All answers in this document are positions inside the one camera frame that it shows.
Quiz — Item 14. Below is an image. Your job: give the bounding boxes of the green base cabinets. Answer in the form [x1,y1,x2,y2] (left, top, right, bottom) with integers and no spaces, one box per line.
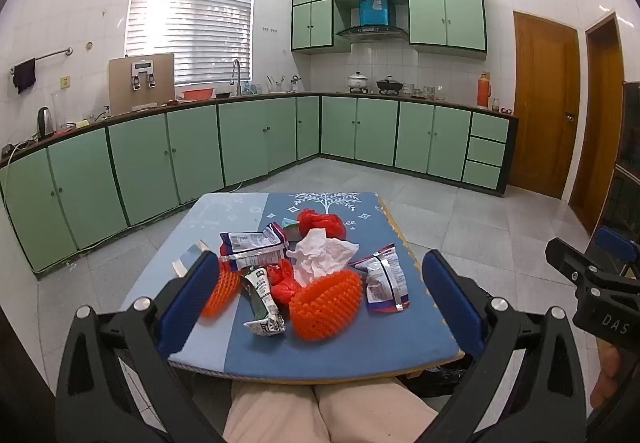
[0,93,519,276]

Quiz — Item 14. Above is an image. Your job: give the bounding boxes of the white crumpled tissue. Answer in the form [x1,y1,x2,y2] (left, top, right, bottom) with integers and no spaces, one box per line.
[286,228,361,288]

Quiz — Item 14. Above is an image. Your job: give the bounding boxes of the person's leg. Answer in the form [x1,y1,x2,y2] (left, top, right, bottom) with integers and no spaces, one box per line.
[315,380,441,443]
[222,380,331,443]

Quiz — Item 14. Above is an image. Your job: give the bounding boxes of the dark towel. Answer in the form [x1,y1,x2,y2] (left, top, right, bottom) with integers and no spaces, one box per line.
[12,58,37,94]

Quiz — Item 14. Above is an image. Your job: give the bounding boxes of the metal towel rail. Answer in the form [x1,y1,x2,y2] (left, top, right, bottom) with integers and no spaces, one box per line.
[10,47,73,74]

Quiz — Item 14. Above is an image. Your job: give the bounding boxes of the green wall cabinets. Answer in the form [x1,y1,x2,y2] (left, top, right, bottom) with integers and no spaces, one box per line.
[291,0,488,56]

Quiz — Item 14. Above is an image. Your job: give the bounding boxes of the person's right hand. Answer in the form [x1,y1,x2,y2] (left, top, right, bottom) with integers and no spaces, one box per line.
[590,338,628,410]

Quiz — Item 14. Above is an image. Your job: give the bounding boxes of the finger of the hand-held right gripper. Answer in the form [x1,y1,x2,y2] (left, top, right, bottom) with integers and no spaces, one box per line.
[545,237,640,296]
[592,225,640,276]

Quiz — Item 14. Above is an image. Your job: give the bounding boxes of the person's right leg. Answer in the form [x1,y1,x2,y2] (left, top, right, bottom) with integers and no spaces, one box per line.
[315,380,441,443]

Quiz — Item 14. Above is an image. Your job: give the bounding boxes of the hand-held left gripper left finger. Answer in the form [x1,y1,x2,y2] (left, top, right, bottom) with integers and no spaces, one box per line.
[55,250,236,443]

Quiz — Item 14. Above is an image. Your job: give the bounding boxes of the table with yellow edge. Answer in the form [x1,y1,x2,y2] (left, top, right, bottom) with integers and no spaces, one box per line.
[380,200,463,384]

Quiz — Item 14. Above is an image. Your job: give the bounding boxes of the small orange foam net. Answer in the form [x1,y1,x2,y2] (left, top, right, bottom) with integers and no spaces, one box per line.
[200,259,247,319]

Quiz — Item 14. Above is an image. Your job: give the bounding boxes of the white window blind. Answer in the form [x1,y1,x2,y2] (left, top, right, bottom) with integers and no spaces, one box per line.
[125,0,256,86]

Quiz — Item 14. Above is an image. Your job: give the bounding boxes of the wooden door with handle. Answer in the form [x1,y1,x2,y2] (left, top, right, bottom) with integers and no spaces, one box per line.
[507,10,581,200]

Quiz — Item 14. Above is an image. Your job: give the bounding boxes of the brown countertop water dispenser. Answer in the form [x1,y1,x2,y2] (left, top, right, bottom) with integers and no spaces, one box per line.
[108,53,176,115]

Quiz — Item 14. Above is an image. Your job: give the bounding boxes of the small red plastic bag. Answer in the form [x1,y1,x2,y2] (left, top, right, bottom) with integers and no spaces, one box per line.
[265,258,303,309]

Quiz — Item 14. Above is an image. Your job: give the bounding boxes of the range hood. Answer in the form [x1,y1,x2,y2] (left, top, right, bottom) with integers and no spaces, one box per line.
[335,0,411,43]

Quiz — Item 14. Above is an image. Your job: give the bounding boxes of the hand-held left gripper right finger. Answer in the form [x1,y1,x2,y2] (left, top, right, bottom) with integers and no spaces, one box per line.
[421,249,587,443]

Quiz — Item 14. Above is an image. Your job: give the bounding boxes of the person's left leg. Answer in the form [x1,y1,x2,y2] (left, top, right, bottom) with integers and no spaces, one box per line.
[222,380,331,443]

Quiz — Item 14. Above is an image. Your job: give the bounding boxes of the black glass cabinet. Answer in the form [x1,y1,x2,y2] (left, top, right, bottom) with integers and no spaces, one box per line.
[597,80,640,274]

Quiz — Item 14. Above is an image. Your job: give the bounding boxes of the large orange foam net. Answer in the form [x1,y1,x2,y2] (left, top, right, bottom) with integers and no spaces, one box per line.
[289,270,363,343]

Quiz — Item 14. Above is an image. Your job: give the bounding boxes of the green white wrapper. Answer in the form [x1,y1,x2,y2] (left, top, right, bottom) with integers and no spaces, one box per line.
[242,267,288,339]

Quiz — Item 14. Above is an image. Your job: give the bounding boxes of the red thermos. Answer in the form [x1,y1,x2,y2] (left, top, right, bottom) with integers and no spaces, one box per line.
[477,72,493,108]

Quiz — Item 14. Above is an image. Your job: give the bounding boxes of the blue printed tablecloth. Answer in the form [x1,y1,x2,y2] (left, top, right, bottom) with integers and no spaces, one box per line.
[120,192,463,381]

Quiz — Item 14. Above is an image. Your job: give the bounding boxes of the electric kettle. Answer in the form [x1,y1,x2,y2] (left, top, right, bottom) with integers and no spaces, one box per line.
[36,106,56,140]

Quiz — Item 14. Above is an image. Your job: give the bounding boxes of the purple silver snack wrapper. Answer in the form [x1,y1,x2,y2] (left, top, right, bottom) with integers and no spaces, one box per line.
[218,222,291,271]
[348,245,412,315]

